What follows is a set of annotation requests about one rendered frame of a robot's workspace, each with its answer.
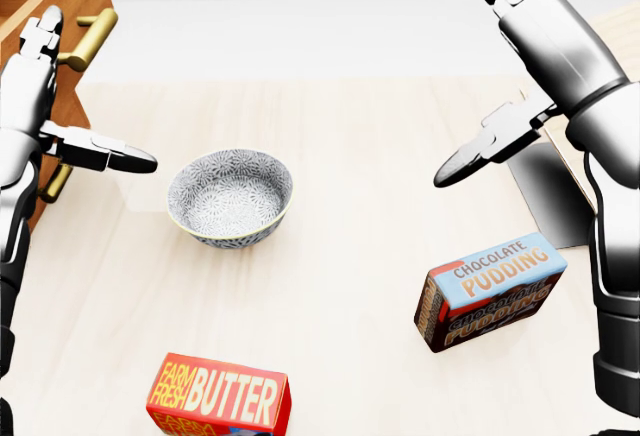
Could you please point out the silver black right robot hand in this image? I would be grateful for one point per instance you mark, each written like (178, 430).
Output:
(560, 51)

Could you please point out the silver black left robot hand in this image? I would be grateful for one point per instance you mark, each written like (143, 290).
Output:
(27, 91)

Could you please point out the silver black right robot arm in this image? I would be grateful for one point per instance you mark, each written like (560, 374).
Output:
(617, 196)

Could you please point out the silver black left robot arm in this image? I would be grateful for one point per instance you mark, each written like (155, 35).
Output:
(12, 216)

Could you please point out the grey patterned bowl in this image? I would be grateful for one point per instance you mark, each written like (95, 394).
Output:
(230, 201)

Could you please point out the chocolate pudding box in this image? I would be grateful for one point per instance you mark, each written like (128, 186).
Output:
(492, 291)

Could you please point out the red butter box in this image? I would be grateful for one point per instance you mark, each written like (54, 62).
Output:
(225, 396)

